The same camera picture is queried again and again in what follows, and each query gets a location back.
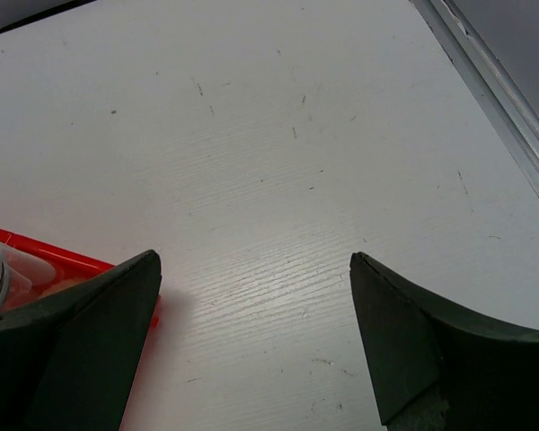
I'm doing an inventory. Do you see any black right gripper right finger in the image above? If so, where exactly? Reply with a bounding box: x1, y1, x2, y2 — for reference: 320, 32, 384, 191
350, 252, 539, 430

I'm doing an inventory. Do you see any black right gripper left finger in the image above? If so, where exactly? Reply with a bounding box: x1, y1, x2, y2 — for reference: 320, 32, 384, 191
0, 250, 162, 430

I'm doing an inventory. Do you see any clear jar with white granules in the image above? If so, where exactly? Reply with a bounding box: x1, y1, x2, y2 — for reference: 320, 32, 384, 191
0, 233, 89, 318

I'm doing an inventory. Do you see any red plastic organizer bin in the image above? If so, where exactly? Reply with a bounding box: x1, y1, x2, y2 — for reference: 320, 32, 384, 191
0, 229, 160, 332

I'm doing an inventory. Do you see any aluminium table frame rail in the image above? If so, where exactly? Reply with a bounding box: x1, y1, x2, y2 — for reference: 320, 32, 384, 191
414, 1, 539, 197

